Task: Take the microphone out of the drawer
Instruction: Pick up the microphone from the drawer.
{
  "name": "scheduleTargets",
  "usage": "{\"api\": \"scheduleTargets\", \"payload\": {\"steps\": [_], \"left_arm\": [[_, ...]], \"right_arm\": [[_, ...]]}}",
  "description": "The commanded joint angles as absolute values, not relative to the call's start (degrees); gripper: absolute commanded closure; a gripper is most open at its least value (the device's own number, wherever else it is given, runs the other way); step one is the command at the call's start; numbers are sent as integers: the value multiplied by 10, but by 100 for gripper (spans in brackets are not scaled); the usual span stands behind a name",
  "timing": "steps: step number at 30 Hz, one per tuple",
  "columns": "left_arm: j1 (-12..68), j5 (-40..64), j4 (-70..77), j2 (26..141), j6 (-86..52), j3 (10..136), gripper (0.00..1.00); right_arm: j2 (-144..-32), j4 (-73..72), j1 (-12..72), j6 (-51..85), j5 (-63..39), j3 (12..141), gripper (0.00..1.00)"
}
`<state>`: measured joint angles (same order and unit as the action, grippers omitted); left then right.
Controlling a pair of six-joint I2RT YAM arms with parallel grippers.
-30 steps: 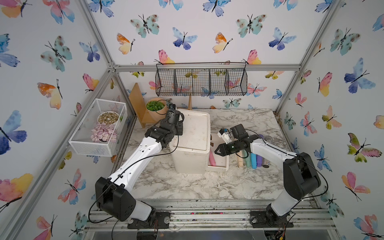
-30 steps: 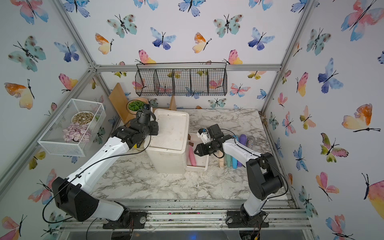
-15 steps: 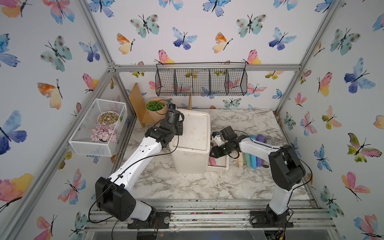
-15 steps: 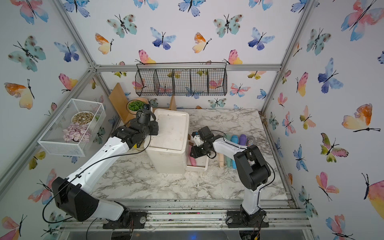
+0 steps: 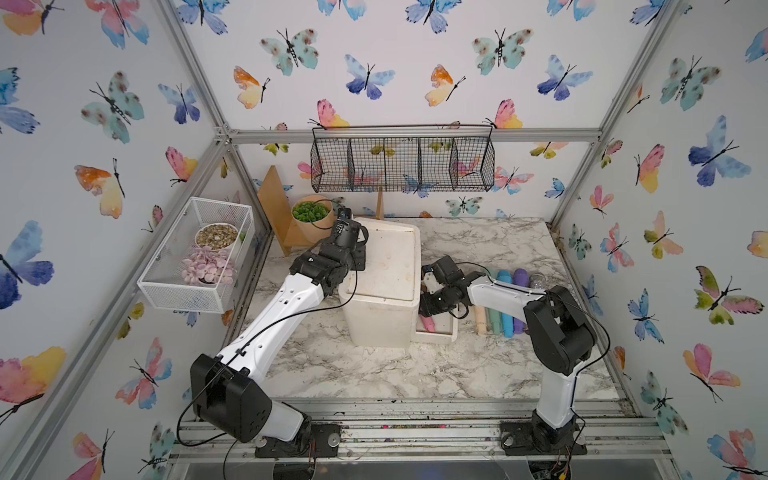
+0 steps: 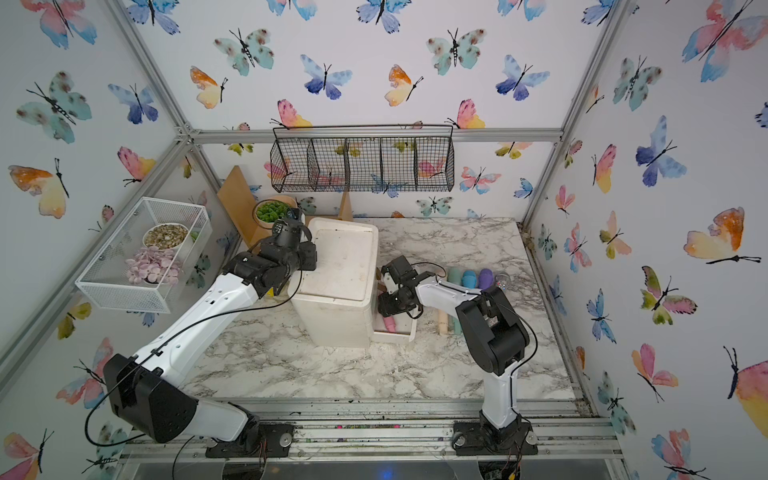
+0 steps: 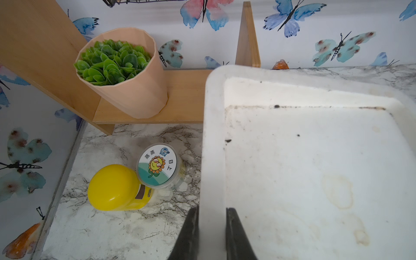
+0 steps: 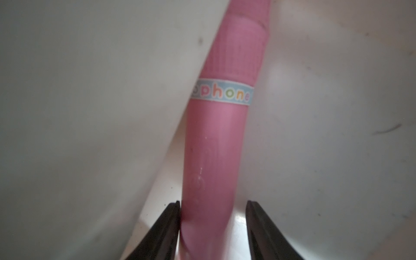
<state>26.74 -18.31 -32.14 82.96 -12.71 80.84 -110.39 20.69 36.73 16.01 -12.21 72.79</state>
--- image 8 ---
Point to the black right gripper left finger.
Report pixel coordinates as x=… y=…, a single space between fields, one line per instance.
x=160 y=242

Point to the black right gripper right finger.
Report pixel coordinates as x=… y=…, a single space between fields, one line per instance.
x=266 y=242

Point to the white bottom drawer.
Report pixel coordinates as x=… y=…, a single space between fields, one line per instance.
x=330 y=142

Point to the pink toy microphone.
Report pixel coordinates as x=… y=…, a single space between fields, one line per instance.
x=215 y=121

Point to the white plastic drawer cabinet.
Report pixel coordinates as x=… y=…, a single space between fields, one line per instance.
x=92 y=93

